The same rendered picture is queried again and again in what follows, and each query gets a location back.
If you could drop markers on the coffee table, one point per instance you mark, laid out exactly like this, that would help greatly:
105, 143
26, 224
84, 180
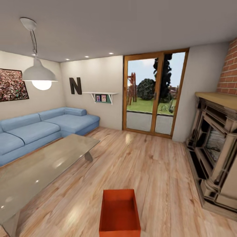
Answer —
24, 180

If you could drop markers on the countertop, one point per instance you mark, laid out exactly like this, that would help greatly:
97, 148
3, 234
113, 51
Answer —
227, 100

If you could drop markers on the wood fireplace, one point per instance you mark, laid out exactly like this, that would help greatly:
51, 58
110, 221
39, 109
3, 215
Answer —
212, 154

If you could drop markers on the picture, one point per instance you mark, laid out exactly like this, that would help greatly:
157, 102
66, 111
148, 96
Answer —
12, 87
103, 97
98, 98

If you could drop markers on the room light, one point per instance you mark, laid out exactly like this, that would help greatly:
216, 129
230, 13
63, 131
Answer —
37, 71

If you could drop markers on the storage box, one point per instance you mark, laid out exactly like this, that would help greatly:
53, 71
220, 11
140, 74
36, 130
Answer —
119, 214

